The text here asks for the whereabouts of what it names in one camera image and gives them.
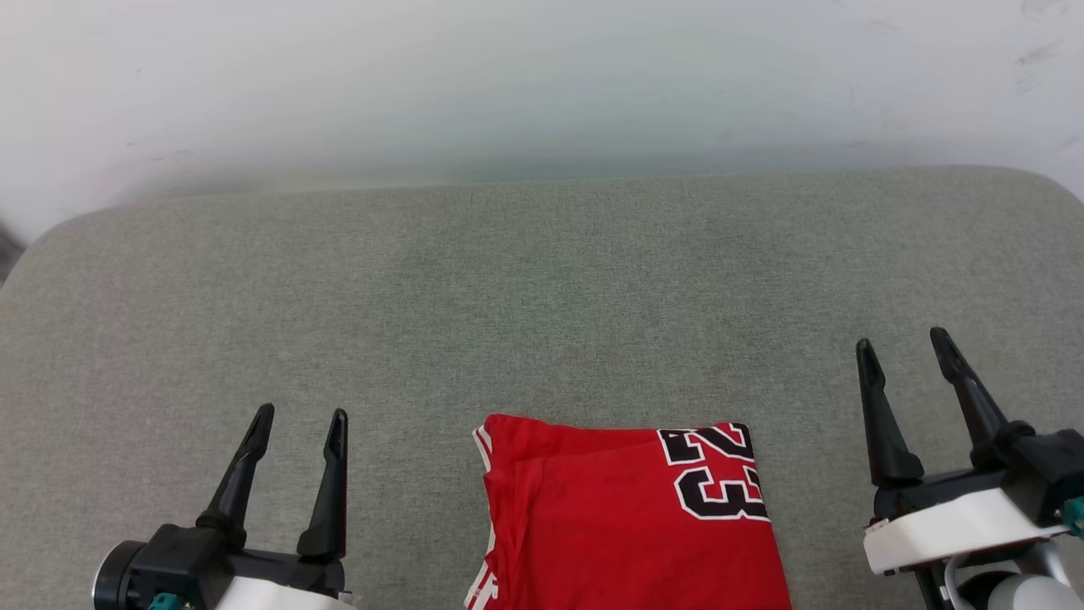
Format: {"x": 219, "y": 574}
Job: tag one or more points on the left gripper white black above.
{"x": 288, "y": 585}

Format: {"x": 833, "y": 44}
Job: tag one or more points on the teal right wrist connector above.
{"x": 1075, "y": 517}

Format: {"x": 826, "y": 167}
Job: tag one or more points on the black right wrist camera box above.
{"x": 1046, "y": 470}

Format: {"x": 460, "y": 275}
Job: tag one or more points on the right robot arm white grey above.
{"x": 1008, "y": 589}

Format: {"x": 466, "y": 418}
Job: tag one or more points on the grey fabric sofa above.
{"x": 542, "y": 322}

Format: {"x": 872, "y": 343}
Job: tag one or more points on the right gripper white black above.
{"x": 957, "y": 529}

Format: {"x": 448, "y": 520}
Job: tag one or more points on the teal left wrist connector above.
{"x": 163, "y": 602}

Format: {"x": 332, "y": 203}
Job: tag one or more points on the red basketball jersey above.
{"x": 610, "y": 525}

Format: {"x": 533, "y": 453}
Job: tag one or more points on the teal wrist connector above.
{"x": 163, "y": 602}
{"x": 1075, "y": 517}

